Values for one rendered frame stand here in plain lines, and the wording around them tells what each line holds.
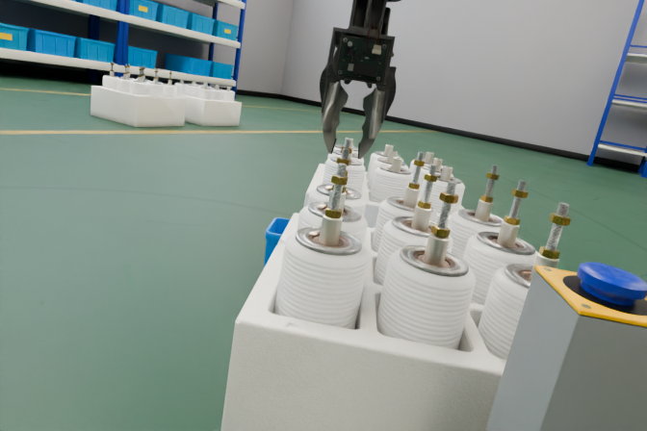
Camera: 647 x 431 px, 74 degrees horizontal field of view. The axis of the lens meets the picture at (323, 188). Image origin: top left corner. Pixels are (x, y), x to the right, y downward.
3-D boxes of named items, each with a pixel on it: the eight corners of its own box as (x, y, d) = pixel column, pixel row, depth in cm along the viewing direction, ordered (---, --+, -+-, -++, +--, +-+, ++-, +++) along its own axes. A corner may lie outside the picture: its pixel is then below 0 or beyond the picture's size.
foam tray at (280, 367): (478, 336, 83) (502, 250, 79) (576, 544, 45) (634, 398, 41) (280, 298, 85) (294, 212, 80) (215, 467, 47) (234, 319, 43)
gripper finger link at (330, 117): (304, 151, 53) (326, 77, 51) (311, 145, 59) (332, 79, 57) (327, 159, 53) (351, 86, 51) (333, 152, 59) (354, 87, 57)
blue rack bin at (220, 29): (192, 34, 601) (193, 17, 596) (212, 38, 632) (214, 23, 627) (217, 37, 575) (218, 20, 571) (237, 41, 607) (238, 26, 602)
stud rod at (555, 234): (543, 267, 47) (563, 202, 46) (551, 271, 46) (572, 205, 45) (536, 267, 47) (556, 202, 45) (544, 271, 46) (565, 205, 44)
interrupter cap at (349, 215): (337, 204, 65) (337, 200, 65) (372, 221, 59) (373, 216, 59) (297, 207, 60) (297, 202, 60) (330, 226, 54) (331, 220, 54)
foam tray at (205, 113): (239, 125, 332) (242, 102, 328) (201, 126, 298) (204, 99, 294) (202, 116, 350) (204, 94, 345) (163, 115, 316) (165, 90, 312)
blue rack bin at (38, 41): (9, 47, 426) (8, 25, 421) (49, 53, 458) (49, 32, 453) (35, 52, 402) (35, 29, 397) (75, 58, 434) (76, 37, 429)
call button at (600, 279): (616, 292, 31) (626, 266, 31) (654, 321, 27) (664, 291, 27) (561, 282, 31) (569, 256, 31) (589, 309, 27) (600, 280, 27)
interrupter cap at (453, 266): (391, 264, 45) (393, 258, 45) (406, 244, 52) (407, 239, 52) (464, 287, 43) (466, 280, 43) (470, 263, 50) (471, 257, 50)
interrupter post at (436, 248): (420, 264, 47) (427, 236, 46) (424, 257, 49) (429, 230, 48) (442, 270, 46) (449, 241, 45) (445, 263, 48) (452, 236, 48)
